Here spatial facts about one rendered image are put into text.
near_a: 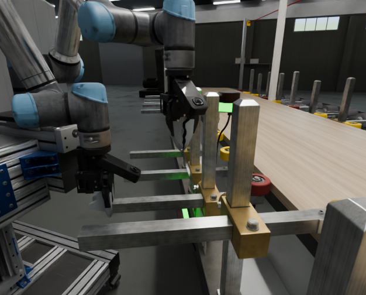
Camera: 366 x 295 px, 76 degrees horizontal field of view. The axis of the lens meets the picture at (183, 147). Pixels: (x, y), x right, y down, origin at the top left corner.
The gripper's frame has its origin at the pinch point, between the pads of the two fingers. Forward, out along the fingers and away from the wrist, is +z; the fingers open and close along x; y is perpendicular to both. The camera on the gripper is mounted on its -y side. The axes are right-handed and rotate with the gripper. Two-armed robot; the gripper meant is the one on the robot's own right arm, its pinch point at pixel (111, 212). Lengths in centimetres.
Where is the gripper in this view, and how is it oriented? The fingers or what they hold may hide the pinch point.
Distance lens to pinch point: 72.1
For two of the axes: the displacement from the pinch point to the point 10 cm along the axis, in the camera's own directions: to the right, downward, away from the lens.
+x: 1.1, 3.3, -9.4
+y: -9.9, 0.3, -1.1
